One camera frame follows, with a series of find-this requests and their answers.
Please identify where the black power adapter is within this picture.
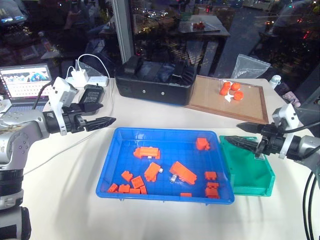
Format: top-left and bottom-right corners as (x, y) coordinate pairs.
(78, 84), (105, 113)

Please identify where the long orange building block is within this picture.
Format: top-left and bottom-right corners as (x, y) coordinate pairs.
(169, 161), (198, 186)

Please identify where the thin white table cable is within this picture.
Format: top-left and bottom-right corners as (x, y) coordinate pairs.
(23, 86), (115, 176)

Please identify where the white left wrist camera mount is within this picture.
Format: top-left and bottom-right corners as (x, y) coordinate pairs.
(47, 76), (79, 136)

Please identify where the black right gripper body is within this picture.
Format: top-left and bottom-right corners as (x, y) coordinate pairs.
(255, 123), (289, 156)

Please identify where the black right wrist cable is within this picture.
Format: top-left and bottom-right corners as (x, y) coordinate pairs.
(282, 121), (320, 134)

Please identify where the open laptop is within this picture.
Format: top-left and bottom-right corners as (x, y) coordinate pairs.
(0, 64), (53, 114)

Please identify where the white power strip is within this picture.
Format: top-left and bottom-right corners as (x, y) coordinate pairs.
(65, 76), (110, 88)

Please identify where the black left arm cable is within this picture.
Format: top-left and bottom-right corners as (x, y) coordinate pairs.
(31, 82), (55, 111)

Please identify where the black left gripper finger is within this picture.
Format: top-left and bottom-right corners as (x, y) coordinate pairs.
(84, 116), (117, 132)
(79, 101), (105, 114)

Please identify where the white charging cable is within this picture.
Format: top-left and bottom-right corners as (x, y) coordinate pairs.
(65, 53), (111, 79)

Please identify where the white bottle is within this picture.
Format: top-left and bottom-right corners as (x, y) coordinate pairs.
(269, 74), (282, 91)

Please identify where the clear plastic bag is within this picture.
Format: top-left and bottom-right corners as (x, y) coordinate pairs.
(230, 53), (272, 80)

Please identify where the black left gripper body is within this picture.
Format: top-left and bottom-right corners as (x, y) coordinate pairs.
(62, 102), (88, 135)

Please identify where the black right arm cable loop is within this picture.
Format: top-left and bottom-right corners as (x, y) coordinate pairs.
(302, 169), (320, 240)

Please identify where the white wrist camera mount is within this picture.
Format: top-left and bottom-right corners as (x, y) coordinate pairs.
(47, 76), (79, 136)
(271, 103), (300, 160)

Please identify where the green plastic bin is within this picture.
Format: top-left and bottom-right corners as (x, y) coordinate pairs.
(219, 135), (277, 199)

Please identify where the blue plastic tray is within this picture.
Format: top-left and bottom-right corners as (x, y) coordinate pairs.
(95, 126), (236, 206)

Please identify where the grey window frame post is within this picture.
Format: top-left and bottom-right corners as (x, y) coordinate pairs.
(111, 0), (135, 74)

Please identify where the black plastic crate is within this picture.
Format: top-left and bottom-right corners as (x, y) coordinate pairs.
(114, 55), (199, 107)

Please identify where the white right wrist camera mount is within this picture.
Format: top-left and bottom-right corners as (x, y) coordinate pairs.
(271, 103), (300, 160)

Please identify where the white charger plug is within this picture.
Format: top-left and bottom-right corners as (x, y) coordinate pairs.
(70, 69), (90, 84)

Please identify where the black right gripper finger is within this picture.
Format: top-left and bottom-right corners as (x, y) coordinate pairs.
(236, 121), (264, 135)
(224, 135), (261, 152)

